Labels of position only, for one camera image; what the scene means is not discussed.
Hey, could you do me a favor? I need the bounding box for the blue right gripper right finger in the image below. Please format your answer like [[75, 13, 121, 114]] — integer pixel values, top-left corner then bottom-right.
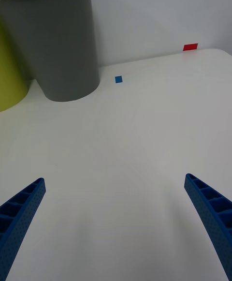
[[184, 173, 232, 281]]

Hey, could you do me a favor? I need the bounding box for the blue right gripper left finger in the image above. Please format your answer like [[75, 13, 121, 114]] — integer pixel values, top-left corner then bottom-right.
[[0, 177, 46, 281]]

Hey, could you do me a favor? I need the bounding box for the yellow-green plastic waste bin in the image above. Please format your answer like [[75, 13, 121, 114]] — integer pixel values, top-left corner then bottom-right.
[[0, 17, 30, 113]]

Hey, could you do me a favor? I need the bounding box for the grey plastic waste bin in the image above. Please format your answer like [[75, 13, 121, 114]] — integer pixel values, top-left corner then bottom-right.
[[0, 0, 101, 102]]

